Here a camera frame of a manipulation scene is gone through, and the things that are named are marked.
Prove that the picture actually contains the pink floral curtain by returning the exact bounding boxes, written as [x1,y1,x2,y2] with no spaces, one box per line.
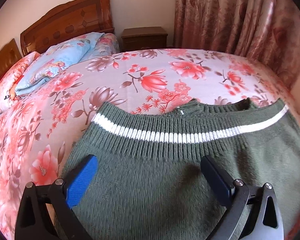
[173,0,300,88]

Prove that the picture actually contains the dark wooden nightstand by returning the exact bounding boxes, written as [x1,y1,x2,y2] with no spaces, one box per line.
[121,27,168,51]

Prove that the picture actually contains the blue floral folded quilt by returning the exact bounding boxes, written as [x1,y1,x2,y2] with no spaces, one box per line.
[15,32,120,96]

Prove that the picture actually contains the pink floral bed sheet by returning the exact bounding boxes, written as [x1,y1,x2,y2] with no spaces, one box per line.
[0,49,300,239]

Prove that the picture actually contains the green and cream knit sweater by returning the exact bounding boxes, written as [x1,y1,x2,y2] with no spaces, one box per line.
[63,99,300,239]

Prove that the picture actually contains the wooden headboard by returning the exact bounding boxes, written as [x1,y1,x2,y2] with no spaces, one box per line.
[20,0,115,56]

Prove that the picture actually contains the pink floral pillow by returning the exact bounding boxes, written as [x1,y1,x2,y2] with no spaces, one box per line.
[0,51,40,114]

